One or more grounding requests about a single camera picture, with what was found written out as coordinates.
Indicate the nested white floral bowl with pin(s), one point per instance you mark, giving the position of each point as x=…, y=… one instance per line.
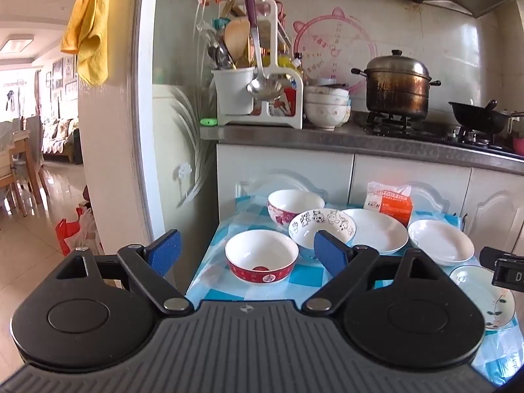
x=327, y=92

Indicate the red pot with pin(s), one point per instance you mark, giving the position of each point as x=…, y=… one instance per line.
x=519, y=146

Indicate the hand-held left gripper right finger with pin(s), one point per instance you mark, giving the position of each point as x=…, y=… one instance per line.
x=329, y=254

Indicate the red printed packet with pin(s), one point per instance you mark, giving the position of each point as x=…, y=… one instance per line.
x=282, y=102

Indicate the blue checked tablecloth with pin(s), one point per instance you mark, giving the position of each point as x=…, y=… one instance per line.
x=206, y=294

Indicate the metal spoon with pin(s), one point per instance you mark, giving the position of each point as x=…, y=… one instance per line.
x=221, y=55

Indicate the white bowl red floral print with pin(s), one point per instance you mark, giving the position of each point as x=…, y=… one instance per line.
x=294, y=204

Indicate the pale green floral plate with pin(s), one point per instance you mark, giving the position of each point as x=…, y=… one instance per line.
x=479, y=294

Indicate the black wok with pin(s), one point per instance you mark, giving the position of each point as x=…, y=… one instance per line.
x=479, y=120

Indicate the small green object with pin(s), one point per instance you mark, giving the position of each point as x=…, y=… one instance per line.
x=208, y=122

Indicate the white utensil holder cup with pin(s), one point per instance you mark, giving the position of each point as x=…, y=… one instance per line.
x=231, y=90

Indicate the wooden dining chair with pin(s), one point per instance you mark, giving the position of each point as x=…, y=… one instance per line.
x=35, y=147
x=8, y=172

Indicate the large white floral bowl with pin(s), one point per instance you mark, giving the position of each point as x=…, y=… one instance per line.
x=327, y=116

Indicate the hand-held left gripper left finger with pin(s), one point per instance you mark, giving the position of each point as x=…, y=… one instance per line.
x=166, y=254

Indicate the large white plate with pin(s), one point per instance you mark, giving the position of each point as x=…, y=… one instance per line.
x=376, y=229

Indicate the dark sauce bottle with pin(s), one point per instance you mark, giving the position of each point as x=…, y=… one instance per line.
x=301, y=67

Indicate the red band bowl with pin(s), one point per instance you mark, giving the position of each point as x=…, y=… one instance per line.
x=262, y=254

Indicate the yellow towel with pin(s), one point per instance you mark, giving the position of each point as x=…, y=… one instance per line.
x=90, y=28

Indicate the wooden spatula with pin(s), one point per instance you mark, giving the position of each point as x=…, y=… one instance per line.
x=237, y=37

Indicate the tarnished metal steamer pot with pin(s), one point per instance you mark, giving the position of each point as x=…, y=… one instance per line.
x=397, y=90

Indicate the white bowl cartoon print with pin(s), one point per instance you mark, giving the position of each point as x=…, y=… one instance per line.
x=323, y=221

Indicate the white cabinet door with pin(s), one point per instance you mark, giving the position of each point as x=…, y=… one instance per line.
x=499, y=204
x=430, y=176
x=254, y=163

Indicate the small white plate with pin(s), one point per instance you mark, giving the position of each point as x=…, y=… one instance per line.
x=440, y=239

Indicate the orange and white tissue packet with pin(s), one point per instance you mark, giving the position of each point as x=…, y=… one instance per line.
x=393, y=208

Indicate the rectangular ceiling light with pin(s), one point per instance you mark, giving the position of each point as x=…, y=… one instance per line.
x=16, y=45

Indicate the red plastic bag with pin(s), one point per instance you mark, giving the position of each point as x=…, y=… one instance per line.
x=67, y=233

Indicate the frosted glass sliding door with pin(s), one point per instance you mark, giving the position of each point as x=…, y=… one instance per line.
x=176, y=151

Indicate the black gas stove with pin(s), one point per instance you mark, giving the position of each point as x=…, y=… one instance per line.
x=409, y=131

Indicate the patterned sofa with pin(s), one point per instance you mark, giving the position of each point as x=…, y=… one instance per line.
x=61, y=139

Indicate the grey kitchen counter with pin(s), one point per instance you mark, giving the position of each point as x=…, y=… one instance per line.
x=286, y=137

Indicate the group of wall picture frames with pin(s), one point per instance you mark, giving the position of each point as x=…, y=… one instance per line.
x=59, y=71

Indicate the white utensil rack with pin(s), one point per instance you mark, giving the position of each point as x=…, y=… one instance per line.
x=271, y=24

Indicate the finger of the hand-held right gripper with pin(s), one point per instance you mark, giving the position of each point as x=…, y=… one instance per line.
x=488, y=254

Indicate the yellow oil bottle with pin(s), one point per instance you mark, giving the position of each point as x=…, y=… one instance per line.
x=288, y=62

